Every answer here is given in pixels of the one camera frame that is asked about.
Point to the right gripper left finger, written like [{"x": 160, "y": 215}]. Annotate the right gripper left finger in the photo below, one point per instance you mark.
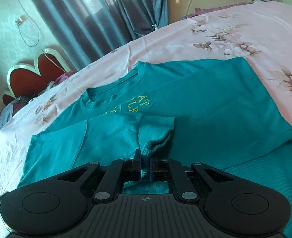
[{"x": 113, "y": 177}]

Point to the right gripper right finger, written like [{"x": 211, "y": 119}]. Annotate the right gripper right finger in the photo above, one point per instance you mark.
[{"x": 181, "y": 180}]

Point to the teal long sleeve sweatshirt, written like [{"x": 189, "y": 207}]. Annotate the teal long sleeve sweatshirt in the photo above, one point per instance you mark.
[{"x": 212, "y": 111}]

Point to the red heart-shaped headboard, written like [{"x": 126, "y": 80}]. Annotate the red heart-shaped headboard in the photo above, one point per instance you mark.
[{"x": 25, "y": 80}]

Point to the blue grey curtain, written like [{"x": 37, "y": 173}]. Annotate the blue grey curtain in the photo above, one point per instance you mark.
[{"x": 89, "y": 29}]

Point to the pink pillow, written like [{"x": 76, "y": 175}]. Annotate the pink pillow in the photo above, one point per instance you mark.
[{"x": 200, "y": 11}]

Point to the pink floral bed sheet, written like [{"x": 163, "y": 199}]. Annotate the pink floral bed sheet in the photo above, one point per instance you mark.
[{"x": 259, "y": 33}]

